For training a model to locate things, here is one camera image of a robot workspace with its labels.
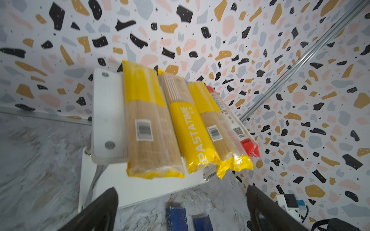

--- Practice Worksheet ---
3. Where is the white two-tier shelf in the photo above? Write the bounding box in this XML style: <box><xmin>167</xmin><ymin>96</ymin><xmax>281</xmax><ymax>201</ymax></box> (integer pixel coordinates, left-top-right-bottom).
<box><xmin>79</xmin><ymin>68</ymin><xmax>216</xmax><ymax>211</ymax></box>

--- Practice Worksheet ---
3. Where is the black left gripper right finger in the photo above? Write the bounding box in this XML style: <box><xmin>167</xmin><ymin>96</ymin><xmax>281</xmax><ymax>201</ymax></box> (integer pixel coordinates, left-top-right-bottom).
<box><xmin>246</xmin><ymin>185</ymin><xmax>307</xmax><ymax>231</ymax></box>

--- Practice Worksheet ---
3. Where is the blue Ankara spaghetti bag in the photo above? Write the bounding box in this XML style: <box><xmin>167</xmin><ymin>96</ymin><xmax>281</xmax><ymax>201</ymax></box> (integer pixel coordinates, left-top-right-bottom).
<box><xmin>193</xmin><ymin>215</ymin><xmax>214</xmax><ymax>231</ymax></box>

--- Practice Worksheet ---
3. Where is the red spaghetti bag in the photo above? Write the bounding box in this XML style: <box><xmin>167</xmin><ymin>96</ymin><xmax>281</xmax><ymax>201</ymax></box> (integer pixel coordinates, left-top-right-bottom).
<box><xmin>206</xmin><ymin>86</ymin><xmax>261</xmax><ymax>158</ymax></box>

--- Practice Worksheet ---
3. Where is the yellow Pastatime spaghetti bag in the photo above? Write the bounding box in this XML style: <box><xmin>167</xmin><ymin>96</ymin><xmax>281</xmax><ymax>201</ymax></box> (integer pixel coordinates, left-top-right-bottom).
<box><xmin>158</xmin><ymin>70</ymin><xmax>220</xmax><ymax>174</ymax></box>

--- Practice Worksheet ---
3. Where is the yellow clear spaghetti bag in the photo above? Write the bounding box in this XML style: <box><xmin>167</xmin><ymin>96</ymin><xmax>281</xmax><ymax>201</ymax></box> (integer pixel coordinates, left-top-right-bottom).
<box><xmin>187</xmin><ymin>81</ymin><xmax>253</xmax><ymax>179</ymax></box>

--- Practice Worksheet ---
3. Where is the blue Barilla spaghetti box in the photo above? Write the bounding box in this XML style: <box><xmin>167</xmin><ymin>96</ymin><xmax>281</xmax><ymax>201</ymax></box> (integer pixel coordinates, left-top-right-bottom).
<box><xmin>166</xmin><ymin>207</ymin><xmax>188</xmax><ymax>231</ymax></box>

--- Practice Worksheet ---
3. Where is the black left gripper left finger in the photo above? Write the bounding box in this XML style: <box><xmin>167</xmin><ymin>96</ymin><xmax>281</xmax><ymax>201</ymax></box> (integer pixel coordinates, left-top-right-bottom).
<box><xmin>60</xmin><ymin>188</ymin><xmax>119</xmax><ymax>231</ymax></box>

